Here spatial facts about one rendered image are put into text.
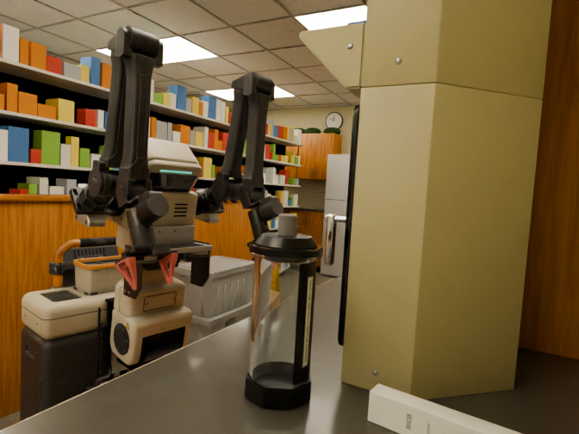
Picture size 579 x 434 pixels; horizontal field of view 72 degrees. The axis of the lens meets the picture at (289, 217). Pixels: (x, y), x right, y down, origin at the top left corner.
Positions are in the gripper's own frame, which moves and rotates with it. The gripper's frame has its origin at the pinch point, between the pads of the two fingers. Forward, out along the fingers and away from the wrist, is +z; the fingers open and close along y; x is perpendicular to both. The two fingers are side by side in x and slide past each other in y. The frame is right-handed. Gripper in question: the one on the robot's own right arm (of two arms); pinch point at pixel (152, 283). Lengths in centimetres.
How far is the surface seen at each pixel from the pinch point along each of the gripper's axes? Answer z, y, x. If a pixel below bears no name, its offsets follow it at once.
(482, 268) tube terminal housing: 18, 12, -71
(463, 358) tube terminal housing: 30, 10, -64
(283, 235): 5, -11, -54
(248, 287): -10, 167, 142
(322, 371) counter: 27, 1, -44
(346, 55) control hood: -19, 0, -68
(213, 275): -21, 120, 124
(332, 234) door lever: 5, 4, -52
